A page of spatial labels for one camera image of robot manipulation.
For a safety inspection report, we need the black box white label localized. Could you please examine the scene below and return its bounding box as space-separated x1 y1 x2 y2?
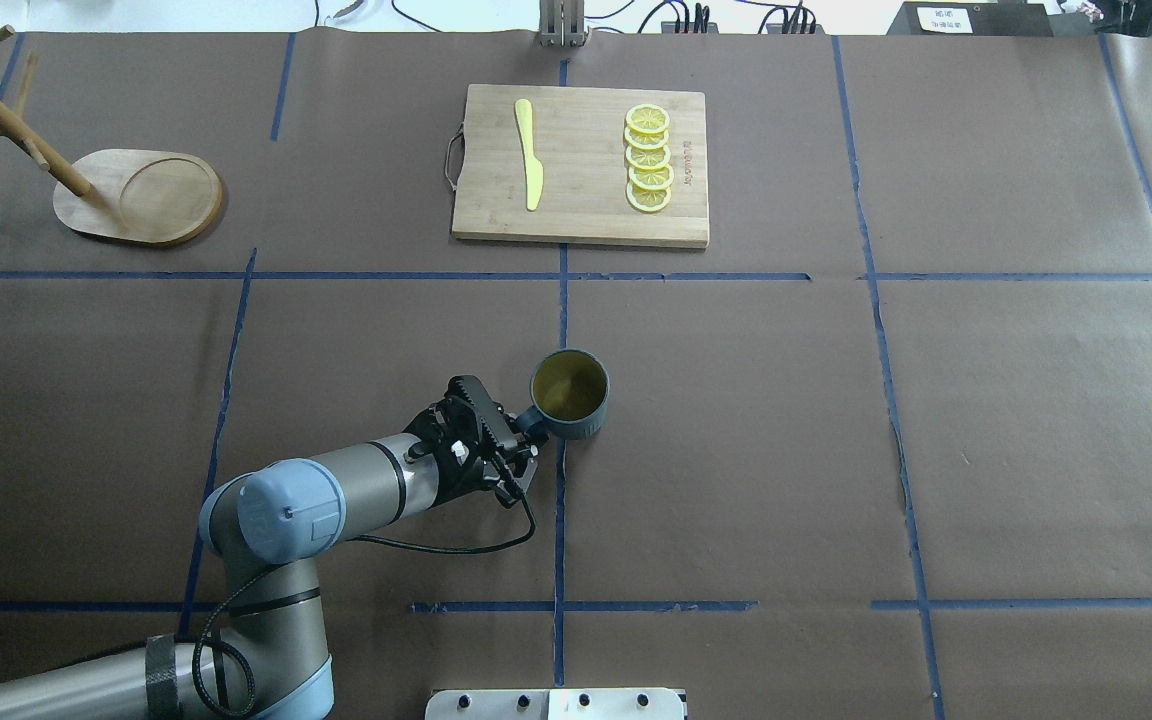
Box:
884 1 1053 37

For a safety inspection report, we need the yellow plastic knife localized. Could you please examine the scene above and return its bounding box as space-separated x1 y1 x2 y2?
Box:
515 97 544 211

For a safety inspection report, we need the orange black adapter near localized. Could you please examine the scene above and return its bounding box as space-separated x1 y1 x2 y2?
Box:
756 3 820 35

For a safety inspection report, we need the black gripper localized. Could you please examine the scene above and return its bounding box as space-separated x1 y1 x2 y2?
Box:
404 400 541 509

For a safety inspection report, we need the lemon slice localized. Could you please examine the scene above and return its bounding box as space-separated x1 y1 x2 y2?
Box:
623 127 669 151
623 103 670 136
626 182 672 213
627 164 675 192
626 146 672 170

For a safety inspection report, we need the white pillar with base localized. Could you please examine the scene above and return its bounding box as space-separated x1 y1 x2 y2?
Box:
424 687 689 719

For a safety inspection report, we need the aluminium frame post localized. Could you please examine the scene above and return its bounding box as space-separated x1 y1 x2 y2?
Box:
538 0 589 47

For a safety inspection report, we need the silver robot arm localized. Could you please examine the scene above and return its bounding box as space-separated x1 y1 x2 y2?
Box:
0 397 547 719

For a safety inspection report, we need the wooden cutting board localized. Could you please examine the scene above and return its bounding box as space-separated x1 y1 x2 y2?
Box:
450 85 710 250

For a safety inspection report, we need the orange black adapter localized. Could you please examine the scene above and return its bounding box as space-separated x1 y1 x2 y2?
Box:
660 1 719 35
756 3 820 35

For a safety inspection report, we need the teal mug yellow inside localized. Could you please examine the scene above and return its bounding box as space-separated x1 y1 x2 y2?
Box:
517 348 611 441

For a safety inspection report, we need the orange black adapter far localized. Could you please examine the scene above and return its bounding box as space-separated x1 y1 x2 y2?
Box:
660 1 719 35

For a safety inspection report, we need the wooden cup rack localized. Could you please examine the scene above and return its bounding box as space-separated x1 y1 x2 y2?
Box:
0 26 225 247

